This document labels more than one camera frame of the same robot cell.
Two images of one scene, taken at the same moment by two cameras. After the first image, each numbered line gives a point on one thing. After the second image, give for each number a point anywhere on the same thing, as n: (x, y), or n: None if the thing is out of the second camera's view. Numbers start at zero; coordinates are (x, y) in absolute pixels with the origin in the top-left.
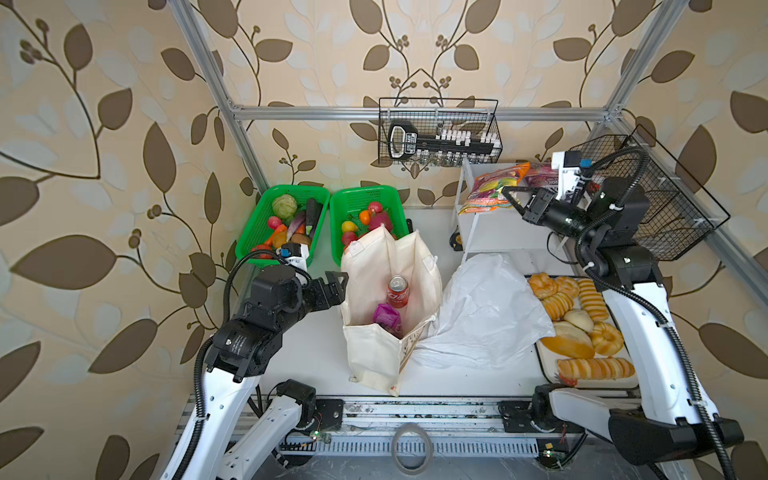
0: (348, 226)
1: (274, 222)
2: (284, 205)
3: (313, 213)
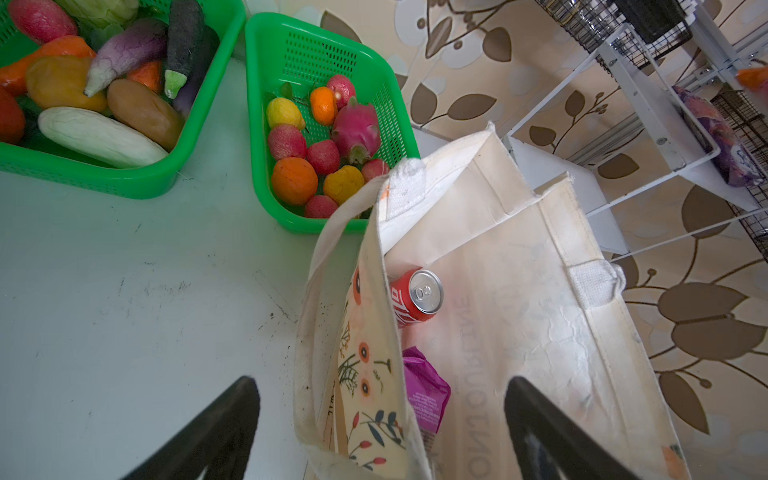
0: (284, 111)
1: (43, 20)
2: (102, 18)
3: (186, 36)
